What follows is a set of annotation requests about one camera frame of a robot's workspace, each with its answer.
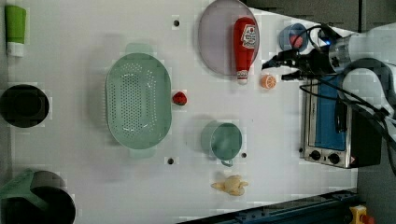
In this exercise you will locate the small red toy tomato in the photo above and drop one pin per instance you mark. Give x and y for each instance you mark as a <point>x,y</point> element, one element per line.
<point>180,98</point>

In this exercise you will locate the grey oval plate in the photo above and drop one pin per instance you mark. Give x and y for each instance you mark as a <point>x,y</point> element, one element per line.
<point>215,34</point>

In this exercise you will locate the blue metal rail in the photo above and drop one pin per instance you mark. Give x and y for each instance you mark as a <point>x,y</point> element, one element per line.
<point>329,208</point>

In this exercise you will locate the red toy strawberry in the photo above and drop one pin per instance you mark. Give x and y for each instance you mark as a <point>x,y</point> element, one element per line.
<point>296,41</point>

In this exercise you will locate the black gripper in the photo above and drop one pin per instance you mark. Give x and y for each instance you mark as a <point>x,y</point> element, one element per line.
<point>315,63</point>

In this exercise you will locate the green mug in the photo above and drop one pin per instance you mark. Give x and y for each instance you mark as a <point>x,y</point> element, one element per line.
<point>223,140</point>

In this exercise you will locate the peeled toy banana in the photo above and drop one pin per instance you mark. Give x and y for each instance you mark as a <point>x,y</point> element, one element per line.
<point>233,185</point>

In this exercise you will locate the blue bowl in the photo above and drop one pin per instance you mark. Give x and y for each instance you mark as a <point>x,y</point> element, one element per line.
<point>286,33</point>

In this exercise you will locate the red plush ketchup bottle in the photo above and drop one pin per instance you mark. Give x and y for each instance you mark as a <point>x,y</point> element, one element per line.
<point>244,41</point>

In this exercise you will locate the black cylindrical cup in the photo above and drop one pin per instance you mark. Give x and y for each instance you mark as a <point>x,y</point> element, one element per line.
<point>24,106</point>

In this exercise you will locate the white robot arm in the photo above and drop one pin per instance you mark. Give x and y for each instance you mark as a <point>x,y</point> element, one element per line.
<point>361,67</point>

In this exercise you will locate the green colander basket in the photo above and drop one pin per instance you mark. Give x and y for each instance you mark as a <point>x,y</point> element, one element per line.
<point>138,100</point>

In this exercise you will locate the orange slice toy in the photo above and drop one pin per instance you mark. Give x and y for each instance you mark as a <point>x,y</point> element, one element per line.
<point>268,82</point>

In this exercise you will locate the green white bottle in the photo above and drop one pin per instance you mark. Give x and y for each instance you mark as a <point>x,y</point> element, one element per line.
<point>15,30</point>

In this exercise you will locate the yellow red clamp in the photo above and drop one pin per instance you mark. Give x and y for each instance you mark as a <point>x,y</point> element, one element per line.
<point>360,216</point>

